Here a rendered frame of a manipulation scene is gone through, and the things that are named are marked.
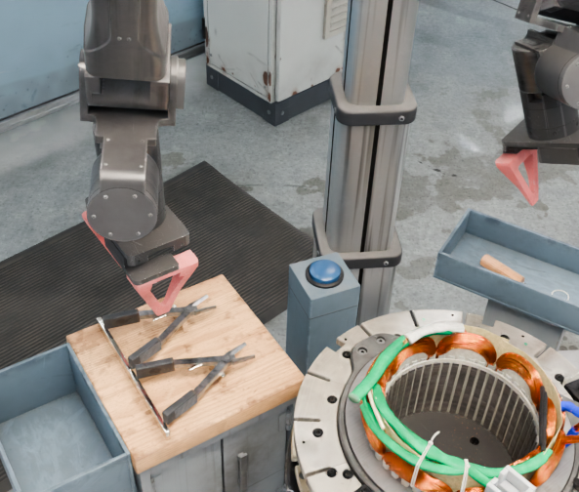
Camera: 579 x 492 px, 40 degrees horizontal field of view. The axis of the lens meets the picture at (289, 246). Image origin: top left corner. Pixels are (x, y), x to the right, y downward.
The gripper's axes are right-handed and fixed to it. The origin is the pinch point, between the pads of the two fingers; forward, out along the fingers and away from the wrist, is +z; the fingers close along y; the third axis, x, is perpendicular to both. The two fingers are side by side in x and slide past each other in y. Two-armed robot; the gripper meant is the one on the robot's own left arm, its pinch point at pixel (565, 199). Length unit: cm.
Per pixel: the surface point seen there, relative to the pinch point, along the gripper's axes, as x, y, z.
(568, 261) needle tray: 5.0, -3.9, 12.5
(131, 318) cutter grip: -42, -30, -6
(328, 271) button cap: -17.9, -23.8, 2.3
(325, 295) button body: -20.6, -22.7, 4.0
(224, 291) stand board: -30.6, -28.4, -2.5
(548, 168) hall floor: 169, -100, 91
